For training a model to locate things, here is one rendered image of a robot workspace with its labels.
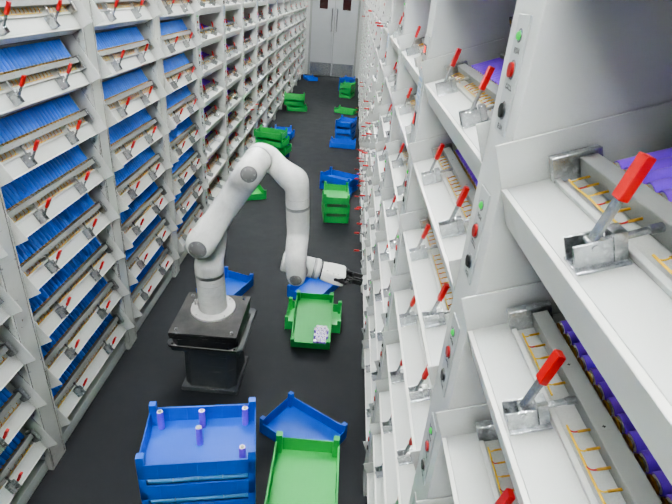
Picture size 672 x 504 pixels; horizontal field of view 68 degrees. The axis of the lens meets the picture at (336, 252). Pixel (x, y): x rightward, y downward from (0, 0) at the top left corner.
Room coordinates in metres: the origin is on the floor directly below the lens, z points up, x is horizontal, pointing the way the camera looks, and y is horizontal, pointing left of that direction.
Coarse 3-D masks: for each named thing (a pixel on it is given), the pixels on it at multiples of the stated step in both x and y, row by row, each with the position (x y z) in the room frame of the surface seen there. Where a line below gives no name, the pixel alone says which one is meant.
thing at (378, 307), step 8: (376, 272) 1.92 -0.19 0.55; (376, 280) 1.92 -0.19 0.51; (376, 288) 1.85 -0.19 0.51; (376, 304) 1.73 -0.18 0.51; (376, 312) 1.67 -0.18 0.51; (376, 320) 1.62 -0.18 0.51; (376, 328) 1.57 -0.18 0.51; (376, 336) 1.52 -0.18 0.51; (376, 344) 1.47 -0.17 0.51; (376, 360) 1.32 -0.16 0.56; (376, 368) 1.32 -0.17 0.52
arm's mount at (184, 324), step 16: (240, 304) 1.85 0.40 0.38; (176, 320) 1.71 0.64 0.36; (192, 320) 1.72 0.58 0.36; (224, 320) 1.73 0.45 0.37; (240, 320) 1.74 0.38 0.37; (176, 336) 1.63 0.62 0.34; (192, 336) 1.63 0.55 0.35; (208, 336) 1.63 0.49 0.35; (224, 336) 1.63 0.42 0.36; (240, 336) 1.71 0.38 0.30
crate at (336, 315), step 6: (288, 306) 2.33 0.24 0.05; (294, 306) 2.39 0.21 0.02; (336, 306) 2.39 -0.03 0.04; (288, 312) 2.34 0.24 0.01; (336, 312) 2.39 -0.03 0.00; (288, 318) 2.20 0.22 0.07; (336, 318) 2.33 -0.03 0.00; (288, 324) 2.20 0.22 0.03; (336, 324) 2.20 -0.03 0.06; (336, 330) 2.20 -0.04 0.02
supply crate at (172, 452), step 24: (168, 408) 1.06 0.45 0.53; (192, 408) 1.07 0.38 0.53; (216, 408) 1.08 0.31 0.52; (240, 408) 1.10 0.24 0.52; (144, 432) 0.97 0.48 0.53; (168, 432) 1.02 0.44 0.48; (192, 432) 1.02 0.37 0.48; (216, 432) 1.03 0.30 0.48; (240, 432) 1.04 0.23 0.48; (144, 456) 0.88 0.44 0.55; (168, 456) 0.94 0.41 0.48; (192, 456) 0.94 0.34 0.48; (216, 456) 0.95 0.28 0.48
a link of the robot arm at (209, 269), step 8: (224, 240) 1.84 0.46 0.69; (224, 248) 1.83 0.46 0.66; (216, 256) 1.79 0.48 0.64; (200, 264) 1.75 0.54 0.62; (208, 264) 1.75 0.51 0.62; (216, 264) 1.76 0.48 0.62; (200, 272) 1.74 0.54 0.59; (208, 272) 1.73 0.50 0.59; (216, 272) 1.75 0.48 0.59; (208, 280) 1.73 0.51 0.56
